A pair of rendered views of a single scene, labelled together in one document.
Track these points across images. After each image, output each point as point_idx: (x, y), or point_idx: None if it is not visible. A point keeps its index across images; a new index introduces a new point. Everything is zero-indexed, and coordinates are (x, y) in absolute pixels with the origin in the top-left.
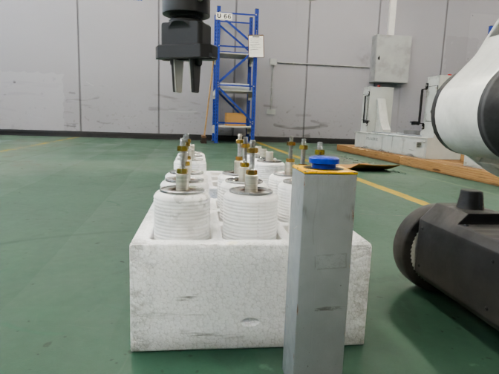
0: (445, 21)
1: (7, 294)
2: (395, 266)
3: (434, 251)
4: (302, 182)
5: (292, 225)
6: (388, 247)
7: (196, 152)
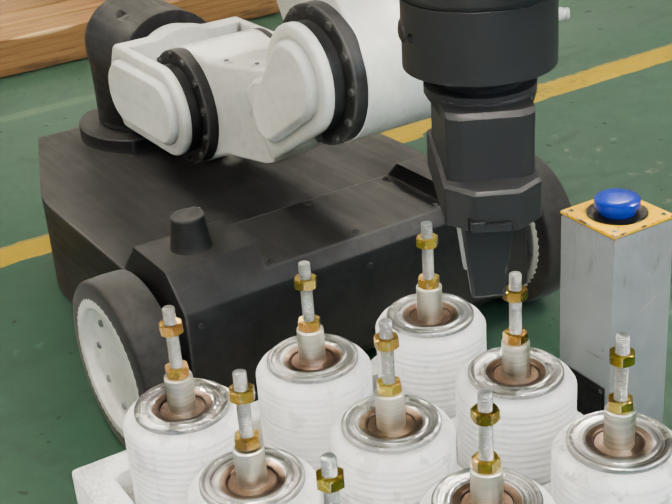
0: None
1: None
2: (17, 499)
3: (247, 339)
4: (670, 231)
5: (628, 315)
6: None
7: None
